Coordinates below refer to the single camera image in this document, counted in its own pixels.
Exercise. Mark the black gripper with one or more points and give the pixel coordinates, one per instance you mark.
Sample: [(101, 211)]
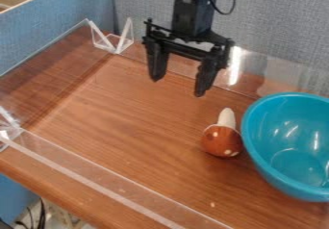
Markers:
[(208, 48)]

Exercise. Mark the brown toy mushroom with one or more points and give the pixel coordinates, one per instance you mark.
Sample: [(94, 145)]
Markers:
[(221, 138)]

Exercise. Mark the blue plastic bowl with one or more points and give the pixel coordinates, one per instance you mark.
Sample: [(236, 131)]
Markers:
[(285, 132)]

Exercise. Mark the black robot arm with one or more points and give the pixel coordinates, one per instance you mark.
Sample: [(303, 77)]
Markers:
[(193, 17)]

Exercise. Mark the clear acrylic back barrier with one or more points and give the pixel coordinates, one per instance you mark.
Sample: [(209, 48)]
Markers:
[(255, 74)]

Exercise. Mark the clear acrylic barrier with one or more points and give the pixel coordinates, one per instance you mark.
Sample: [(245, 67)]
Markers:
[(61, 46), (255, 74), (148, 202)]

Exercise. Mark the clear acrylic left barrier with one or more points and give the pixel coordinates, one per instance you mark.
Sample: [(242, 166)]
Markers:
[(61, 46)]

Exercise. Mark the clear acrylic front barrier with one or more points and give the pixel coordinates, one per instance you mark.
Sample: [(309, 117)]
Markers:
[(148, 202)]

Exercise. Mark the clear acrylic corner bracket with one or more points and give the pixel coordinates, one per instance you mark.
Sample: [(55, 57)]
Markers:
[(110, 42)]

